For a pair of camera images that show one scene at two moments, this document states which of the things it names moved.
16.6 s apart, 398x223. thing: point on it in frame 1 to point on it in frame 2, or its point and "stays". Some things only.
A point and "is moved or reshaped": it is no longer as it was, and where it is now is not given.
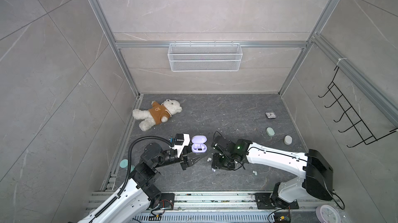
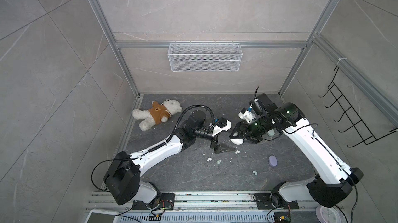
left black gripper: [186, 159] to [222, 148]
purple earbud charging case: [199, 145] is moved or reshaped
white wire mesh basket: [204, 57] stays
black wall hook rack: [363, 131] stays
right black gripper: [215, 163] to [243, 125]
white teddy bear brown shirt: [156, 113] stays
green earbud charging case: [270, 131] stays
